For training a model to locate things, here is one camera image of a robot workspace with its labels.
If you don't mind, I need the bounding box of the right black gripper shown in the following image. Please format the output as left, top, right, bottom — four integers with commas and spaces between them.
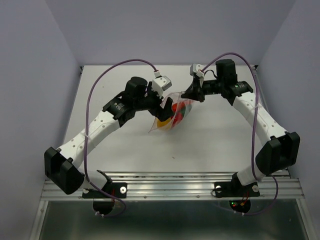
180, 77, 224, 103

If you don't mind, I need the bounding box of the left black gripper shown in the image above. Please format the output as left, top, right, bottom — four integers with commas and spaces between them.
134, 81, 175, 122

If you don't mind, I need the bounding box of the yellow lemon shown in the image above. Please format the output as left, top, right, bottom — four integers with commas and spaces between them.
156, 118, 172, 130

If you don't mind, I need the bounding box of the red bell pepper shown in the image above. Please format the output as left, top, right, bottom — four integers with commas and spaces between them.
171, 102, 186, 128

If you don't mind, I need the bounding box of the dark green cucumber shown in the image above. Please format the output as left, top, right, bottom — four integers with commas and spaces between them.
180, 104, 193, 118

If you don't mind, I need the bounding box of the clear pink-dotted zip bag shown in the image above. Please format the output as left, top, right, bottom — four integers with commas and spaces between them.
149, 92, 195, 132

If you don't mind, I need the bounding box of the orange carrot with leaves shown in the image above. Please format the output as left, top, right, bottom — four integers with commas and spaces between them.
178, 98, 194, 108

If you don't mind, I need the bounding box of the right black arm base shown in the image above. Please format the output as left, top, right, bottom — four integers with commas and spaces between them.
211, 173, 260, 215

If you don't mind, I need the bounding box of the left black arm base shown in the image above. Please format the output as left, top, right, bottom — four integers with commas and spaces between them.
81, 182, 128, 218

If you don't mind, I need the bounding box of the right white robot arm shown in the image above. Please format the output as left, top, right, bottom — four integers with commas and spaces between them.
181, 59, 301, 195

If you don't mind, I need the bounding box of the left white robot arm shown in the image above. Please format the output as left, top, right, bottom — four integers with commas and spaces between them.
44, 76, 173, 195

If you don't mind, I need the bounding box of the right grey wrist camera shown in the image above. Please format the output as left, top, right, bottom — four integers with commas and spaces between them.
189, 63, 204, 78

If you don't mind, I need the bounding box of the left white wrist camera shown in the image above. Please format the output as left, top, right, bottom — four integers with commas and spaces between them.
151, 76, 172, 92

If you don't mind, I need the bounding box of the aluminium rail frame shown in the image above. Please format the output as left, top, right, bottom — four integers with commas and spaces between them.
31, 65, 318, 240

